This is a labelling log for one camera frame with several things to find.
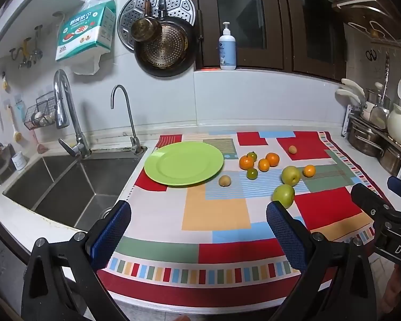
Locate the large chrome faucet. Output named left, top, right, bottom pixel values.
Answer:
left=53, top=69, right=91, bottom=158

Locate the wooden handled brush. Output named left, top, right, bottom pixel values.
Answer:
left=7, top=105, right=25, bottom=144

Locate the person's right hand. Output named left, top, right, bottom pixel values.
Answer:
left=384, top=263, right=401, bottom=321

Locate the stainless steel sink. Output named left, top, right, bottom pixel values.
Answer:
left=3, top=145, right=148, bottom=233

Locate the green plate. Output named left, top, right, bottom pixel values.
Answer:
left=144, top=141, right=224, bottom=187

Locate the black frying pan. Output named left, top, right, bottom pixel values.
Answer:
left=134, top=0, right=198, bottom=77

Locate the small white cup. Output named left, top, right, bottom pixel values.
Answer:
left=11, top=151, right=28, bottom=171

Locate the grey wall hook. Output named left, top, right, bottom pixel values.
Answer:
left=32, top=25, right=44, bottom=62

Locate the stainless steel pot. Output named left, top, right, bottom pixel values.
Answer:
left=379, top=144, right=401, bottom=178
left=349, top=120, right=385, bottom=158

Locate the white dish rack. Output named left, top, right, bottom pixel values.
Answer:
left=342, top=105, right=355, bottom=137

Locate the yellow wall hook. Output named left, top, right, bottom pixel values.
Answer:
left=18, top=37, right=32, bottom=69

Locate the white pump soap bottle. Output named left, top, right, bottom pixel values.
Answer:
left=219, top=22, right=237, bottom=71

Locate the green apple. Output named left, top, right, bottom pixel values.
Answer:
left=272, top=184, right=295, bottom=210
left=281, top=166, right=301, bottom=187

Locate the round metal steamer plate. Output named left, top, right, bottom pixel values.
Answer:
left=117, top=0, right=195, bottom=52

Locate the dark pot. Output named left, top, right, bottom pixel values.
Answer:
left=0, top=142, right=17, bottom=184

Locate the black wire basket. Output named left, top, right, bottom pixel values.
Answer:
left=23, top=91, right=59, bottom=130

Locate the white ceramic jug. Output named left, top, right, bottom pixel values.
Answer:
left=387, top=104, right=401, bottom=148

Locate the metal skimmer ladle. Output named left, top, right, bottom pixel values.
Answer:
left=369, top=52, right=391, bottom=129

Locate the perforated metal colander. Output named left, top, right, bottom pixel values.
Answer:
left=140, top=25, right=189, bottom=69

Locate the small brass pot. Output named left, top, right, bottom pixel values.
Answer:
left=130, top=0, right=163, bottom=42

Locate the paper towel pack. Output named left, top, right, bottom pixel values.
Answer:
left=55, top=0, right=117, bottom=76

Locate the colourful patchwork tablecloth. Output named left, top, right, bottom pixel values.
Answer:
left=97, top=130, right=393, bottom=308

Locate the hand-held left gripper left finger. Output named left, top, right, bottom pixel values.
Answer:
left=21, top=200, right=132, bottom=321

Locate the white wall cabinet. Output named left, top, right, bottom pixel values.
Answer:
left=0, top=0, right=87, bottom=71

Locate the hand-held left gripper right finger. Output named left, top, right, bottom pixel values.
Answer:
left=265, top=201, right=386, bottom=321

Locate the thin gooseneck faucet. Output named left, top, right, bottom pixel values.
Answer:
left=111, top=85, right=144, bottom=155

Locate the dark wooden window sash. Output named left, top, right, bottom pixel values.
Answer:
left=281, top=0, right=348, bottom=81
left=187, top=0, right=284, bottom=72

